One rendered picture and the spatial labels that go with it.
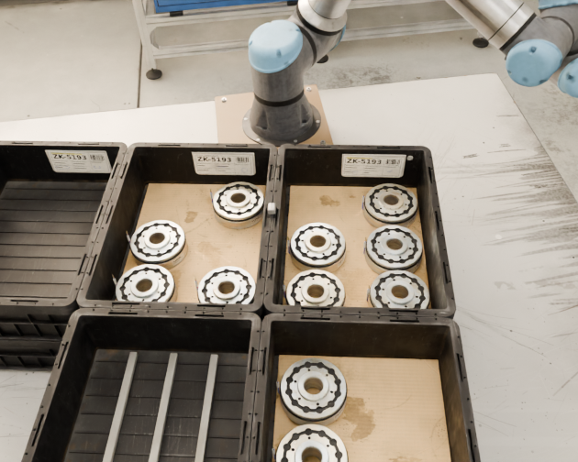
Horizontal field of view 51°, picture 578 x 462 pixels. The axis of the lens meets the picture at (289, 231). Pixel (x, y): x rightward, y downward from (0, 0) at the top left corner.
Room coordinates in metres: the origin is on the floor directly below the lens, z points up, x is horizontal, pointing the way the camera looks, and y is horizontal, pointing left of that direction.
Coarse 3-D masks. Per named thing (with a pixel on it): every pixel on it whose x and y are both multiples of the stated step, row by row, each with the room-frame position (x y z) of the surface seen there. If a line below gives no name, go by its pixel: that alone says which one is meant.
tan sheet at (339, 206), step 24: (312, 192) 0.89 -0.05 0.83; (336, 192) 0.88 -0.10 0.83; (360, 192) 0.88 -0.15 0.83; (288, 216) 0.82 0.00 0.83; (312, 216) 0.82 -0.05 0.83; (336, 216) 0.82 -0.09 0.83; (360, 216) 0.81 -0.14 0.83; (360, 240) 0.75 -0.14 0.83; (288, 264) 0.70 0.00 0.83; (360, 264) 0.69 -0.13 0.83; (360, 288) 0.64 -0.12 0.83
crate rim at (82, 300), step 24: (144, 144) 0.94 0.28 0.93; (168, 144) 0.94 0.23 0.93; (192, 144) 0.94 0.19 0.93; (216, 144) 0.93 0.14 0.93; (240, 144) 0.93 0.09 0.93; (264, 144) 0.93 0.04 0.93; (120, 192) 0.81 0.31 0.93; (264, 216) 0.73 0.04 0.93; (96, 240) 0.69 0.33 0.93; (264, 240) 0.68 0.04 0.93; (96, 264) 0.64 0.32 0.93; (264, 264) 0.62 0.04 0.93; (264, 288) 0.58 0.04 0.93
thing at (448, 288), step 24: (288, 144) 0.92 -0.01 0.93; (312, 144) 0.92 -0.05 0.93; (432, 168) 0.84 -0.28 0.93; (432, 192) 0.77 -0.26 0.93; (264, 312) 0.54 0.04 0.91; (288, 312) 0.53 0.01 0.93; (312, 312) 0.53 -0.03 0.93; (336, 312) 0.52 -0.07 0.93; (360, 312) 0.52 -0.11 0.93; (384, 312) 0.52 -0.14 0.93; (408, 312) 0.52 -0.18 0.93; (432, 312) 0.52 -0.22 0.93
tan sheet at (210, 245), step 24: (168, 192) 0.90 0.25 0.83; (192, 192) 0.90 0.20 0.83; (264, 192) 0.89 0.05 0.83; (144, 216) 0.84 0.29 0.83; (168, 216) 0.83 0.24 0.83; (192, 216) 0.83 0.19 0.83; (192, 240) 0.77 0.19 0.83; (216, 240) 0.77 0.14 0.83; (240, 240) 0.76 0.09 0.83; (192, 264) 0.71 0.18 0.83; (216, 264) 0.71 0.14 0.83; (240, 264) 0.70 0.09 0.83; (192, 288) 0.65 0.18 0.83
